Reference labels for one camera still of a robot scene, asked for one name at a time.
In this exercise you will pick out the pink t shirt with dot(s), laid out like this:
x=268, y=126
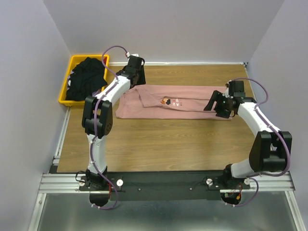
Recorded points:
x=167, y=102

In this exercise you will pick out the black t shirt in bin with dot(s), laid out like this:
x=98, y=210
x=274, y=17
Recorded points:
x=86, y=79

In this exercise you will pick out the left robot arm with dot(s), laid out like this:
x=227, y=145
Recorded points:
x=97, y=119

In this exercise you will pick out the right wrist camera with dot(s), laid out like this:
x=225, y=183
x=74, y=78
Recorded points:
x=235, y=88

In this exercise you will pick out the yellow plastic bin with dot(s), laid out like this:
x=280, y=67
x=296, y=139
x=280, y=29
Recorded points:
x=76, y=59

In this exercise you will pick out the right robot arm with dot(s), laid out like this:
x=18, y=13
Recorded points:
x=270, y=152

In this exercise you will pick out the aluminium frame rail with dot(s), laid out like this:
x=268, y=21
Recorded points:
x=53, y=182

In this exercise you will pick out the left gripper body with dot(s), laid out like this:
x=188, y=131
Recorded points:
x=141, y=79

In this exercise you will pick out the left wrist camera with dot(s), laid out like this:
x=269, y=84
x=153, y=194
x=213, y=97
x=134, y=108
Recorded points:
x=134, y=61

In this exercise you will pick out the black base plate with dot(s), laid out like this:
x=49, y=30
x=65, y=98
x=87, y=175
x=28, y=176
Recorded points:
x=158, y=185

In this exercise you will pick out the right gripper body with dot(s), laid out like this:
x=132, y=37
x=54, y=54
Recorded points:
x=222, y=109

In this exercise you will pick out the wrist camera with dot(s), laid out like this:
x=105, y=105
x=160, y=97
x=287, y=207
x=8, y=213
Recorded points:
x=134, y=61
x=235, y=88

